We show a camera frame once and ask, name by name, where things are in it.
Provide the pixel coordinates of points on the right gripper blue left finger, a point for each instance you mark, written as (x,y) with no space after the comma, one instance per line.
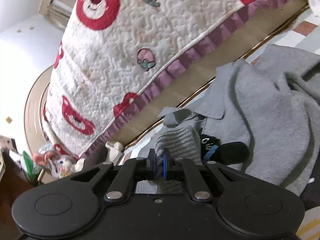
(151,165)

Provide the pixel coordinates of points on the dark wooden drawer cabinet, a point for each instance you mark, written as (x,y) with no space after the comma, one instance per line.
(11,187)

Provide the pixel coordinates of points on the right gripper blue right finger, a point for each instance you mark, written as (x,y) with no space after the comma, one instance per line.
(167,163)

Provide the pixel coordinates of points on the folded dark brown garment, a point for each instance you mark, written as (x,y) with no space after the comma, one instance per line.
(97,156)

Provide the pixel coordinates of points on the white quilt with red bears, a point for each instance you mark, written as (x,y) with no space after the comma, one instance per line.
(115,56)

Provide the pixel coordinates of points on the beige mattress edge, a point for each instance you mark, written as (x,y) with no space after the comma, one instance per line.
(237,36)

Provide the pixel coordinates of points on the cream bedside cabinet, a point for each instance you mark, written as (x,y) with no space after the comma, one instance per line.
(45,177)

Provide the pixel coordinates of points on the folded cream garment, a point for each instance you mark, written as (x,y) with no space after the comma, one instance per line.
(114,151)

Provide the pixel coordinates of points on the grey knit cat sweater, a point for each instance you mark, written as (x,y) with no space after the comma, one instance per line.
(250,119)

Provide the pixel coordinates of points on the grey bunny plush toy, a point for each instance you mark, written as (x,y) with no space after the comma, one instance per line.
(55,159)

